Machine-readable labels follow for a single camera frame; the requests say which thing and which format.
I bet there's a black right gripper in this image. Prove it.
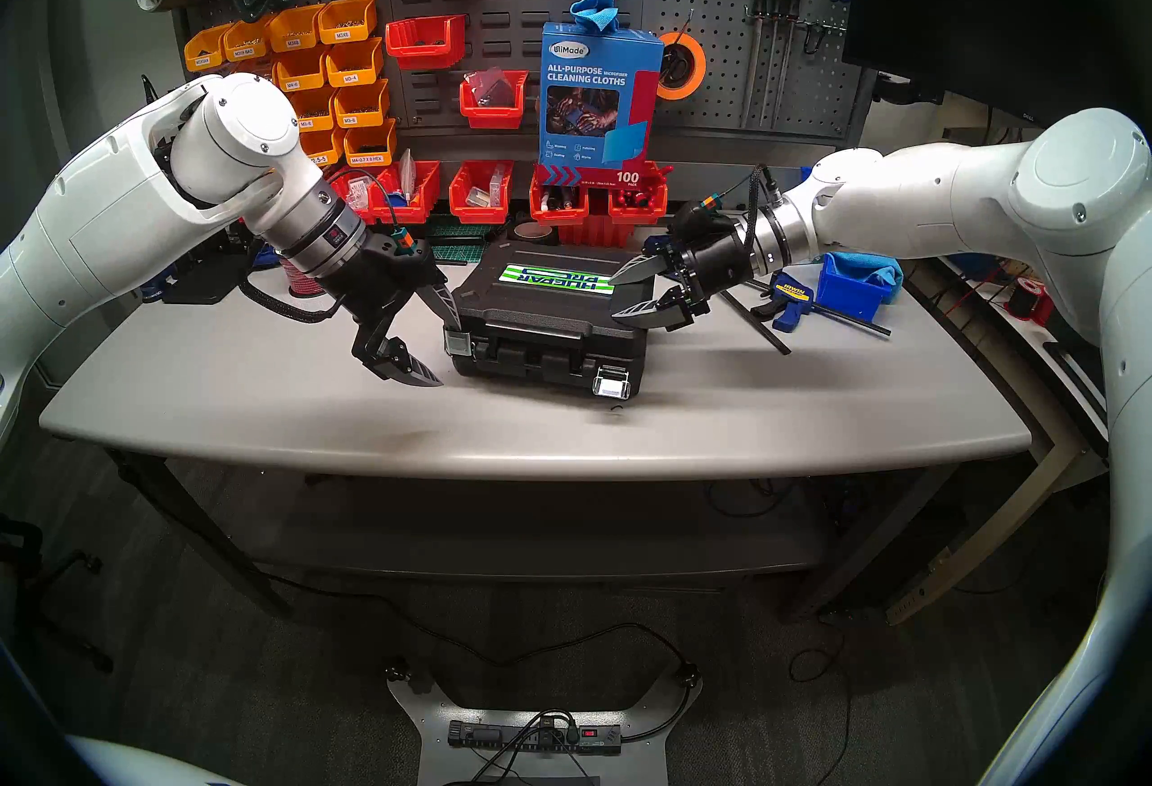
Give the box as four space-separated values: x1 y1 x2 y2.
609 226 757 333

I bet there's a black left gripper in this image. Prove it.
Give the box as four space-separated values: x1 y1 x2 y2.
324 250 465 388

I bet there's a black plastic tool box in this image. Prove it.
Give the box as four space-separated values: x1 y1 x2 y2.
445 253 649 403

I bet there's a red plastic parts bin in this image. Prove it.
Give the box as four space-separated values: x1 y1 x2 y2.
458 70 530 131
447 160 515 225
384 14 468 71
551 216 633 248
335 171 388 225
528 165 591 226
364 160 443 226
607 163 673 224

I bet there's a blue black bar clamp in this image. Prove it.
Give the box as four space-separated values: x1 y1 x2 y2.
715 287 795 357

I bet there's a blue yellow bar clamp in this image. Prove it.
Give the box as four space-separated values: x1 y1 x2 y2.
751 269 894 338

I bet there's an orange parts bin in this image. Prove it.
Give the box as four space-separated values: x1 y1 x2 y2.
286 86 342 131
272 47 335 93
343 117 400 168
222 17 276 62
325 36 386 87
316 0 380 44
332 79 392 129
301 127 348 166
184 21 238 72
267 2 330 53

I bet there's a blue plastic bin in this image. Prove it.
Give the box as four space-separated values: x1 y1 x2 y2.
814 252 904 323

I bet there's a blue cleaning cloths carton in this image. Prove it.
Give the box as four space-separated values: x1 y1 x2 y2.
537 21 666 173

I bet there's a black metal stand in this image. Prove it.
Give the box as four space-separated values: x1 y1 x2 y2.
160 228 273 306

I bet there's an orange tape roll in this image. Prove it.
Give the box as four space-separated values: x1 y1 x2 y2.
656 30 708 102

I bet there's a black screwdriver holder rack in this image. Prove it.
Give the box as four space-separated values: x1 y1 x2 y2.
747 15 849 58

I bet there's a side table with wooden legs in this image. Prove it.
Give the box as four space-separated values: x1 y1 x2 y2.
886 253 1121 625

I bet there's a black power strip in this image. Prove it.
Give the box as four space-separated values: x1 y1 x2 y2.
447 719 623 755

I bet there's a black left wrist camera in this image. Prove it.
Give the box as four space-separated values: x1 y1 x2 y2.
385 228 437 272

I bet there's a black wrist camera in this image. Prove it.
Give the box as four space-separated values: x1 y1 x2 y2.
670 199 737 243
385 228 437 272

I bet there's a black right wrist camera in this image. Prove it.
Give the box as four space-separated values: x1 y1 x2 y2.
670 199 737 243

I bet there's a right arm braided black cable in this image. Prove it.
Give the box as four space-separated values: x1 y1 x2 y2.
736 163 786 254

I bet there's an arm braided black cable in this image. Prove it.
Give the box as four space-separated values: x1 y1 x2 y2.
238 264 350 323
736 163 786 254

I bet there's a left arm braided black cable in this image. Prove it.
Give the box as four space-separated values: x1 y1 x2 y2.
238 264 350 323

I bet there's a dark workbench frame with shelf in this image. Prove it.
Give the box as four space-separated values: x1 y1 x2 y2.
103 447 959 619

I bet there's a black spool of red wire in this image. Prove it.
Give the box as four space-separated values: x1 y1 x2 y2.
1005 276 1047 323

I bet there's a black floor power cable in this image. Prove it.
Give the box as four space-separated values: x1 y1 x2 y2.
252 568 703 691

